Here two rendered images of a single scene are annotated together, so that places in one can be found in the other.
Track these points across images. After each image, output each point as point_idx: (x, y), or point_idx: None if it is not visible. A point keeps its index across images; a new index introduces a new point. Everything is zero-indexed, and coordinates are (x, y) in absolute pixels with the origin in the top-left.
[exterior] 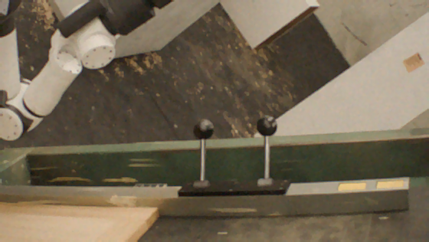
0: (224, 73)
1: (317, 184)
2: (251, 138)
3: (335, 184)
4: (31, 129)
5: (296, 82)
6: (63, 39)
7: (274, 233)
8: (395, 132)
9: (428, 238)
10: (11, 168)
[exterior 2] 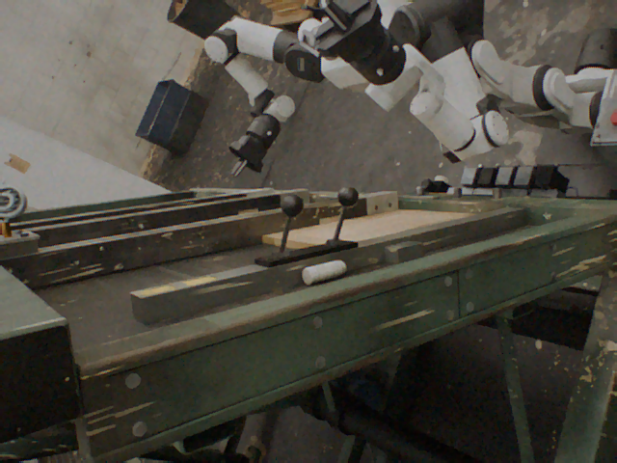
0: None
1: (239, 273)
2: (433, 262)
3: (221, 277)
4: (461, 159)
5: None
6: (422, 78)
7: None
8: (237, 314)
9: (87, 310)
10: (573, 212)
